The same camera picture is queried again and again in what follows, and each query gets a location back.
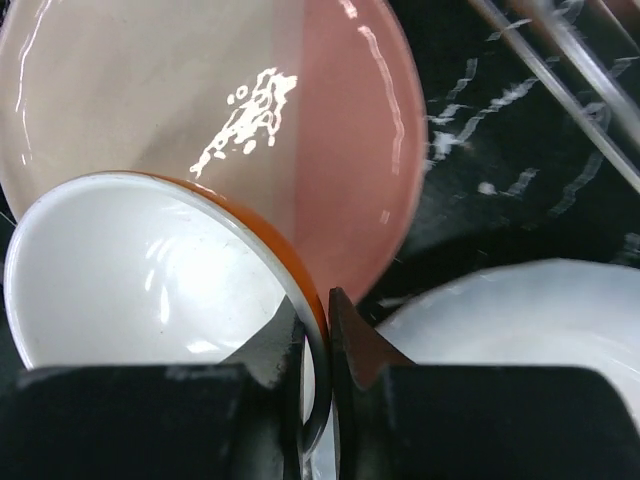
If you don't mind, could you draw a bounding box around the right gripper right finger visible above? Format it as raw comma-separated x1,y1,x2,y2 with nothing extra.
328,288,639,479

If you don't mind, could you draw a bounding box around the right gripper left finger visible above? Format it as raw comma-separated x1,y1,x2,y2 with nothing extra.
1,300,305,479

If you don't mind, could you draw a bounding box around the white orange bowl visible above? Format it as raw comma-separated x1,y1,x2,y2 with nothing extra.
3,171,331,453

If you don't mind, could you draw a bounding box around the white scalloped plate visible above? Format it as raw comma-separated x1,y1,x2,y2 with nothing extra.
310,260,639,479

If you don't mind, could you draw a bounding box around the pink beige plate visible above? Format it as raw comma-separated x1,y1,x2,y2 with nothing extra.
1,1,427,301

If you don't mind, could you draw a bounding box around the wire dish rack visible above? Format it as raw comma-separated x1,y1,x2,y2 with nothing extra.
471,1,639,189

